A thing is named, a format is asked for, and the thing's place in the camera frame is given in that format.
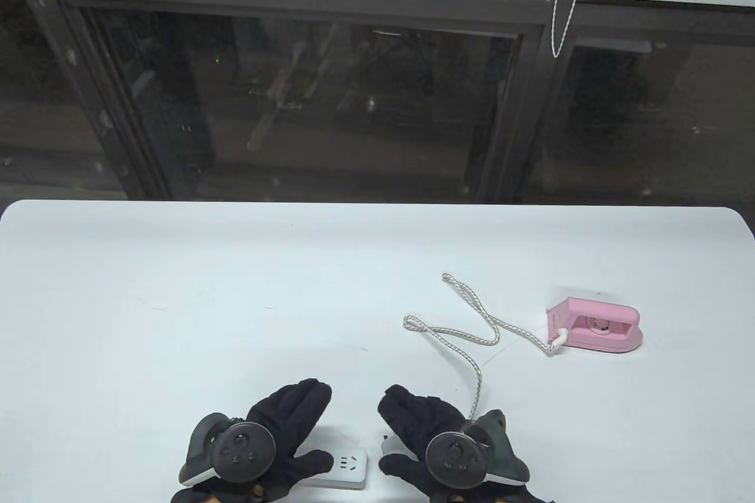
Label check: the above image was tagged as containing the black round right glove controller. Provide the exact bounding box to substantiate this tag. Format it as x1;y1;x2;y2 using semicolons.
424;409;530;492

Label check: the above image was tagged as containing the white braided iron cable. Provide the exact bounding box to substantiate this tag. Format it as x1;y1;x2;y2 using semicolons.
403;273;570;428

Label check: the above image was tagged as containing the person's right hand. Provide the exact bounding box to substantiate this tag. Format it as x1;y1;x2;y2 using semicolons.
377;384;556;503

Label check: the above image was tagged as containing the white power strip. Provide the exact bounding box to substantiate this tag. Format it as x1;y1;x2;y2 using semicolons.
293;446;368;491

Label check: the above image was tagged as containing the black round left glove controller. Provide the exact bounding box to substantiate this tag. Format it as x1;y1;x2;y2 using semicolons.
179;413;277;488

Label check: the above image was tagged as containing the black round glove controller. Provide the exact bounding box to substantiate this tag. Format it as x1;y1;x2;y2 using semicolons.
179;413;277;488
424;409;530;492

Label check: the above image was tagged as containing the pink mini travel iron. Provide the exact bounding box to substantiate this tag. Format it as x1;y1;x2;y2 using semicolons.
546;297;644;354

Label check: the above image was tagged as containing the person's left hand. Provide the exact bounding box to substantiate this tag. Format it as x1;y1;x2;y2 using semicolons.
170;379;334;503

